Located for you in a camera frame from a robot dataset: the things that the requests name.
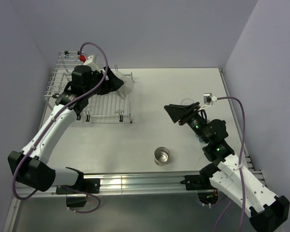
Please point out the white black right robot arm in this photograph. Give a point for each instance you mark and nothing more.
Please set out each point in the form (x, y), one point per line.
(266, 211)

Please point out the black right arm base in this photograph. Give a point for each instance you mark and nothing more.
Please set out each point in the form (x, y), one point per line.
(198, 181)

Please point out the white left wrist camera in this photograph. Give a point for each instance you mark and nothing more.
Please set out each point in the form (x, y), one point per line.
(90, 61)

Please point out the metal wire dish rack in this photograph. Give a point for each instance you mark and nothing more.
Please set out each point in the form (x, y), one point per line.
(108, 107)

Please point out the stainless steel cup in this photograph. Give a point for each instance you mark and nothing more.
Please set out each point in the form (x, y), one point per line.
(161, 156)

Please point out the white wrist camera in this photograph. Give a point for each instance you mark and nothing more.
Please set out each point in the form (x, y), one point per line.
(208, 99)
(90, 61)

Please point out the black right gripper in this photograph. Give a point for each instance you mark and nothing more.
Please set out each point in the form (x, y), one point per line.
(177, 112)

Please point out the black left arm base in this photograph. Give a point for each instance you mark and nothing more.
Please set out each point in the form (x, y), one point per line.
(89, 185)

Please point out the clear plastic cup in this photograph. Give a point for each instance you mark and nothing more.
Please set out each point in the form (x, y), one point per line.
(187, 101)

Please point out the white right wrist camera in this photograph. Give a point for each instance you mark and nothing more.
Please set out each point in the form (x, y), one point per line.
(208, 99)

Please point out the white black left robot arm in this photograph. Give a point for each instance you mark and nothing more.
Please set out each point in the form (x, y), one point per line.
(29, 166)

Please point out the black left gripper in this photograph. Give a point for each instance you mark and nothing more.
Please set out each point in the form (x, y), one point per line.
(113, 83)

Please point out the aluminium frame rail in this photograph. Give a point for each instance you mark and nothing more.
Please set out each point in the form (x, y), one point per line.
(111, 184)

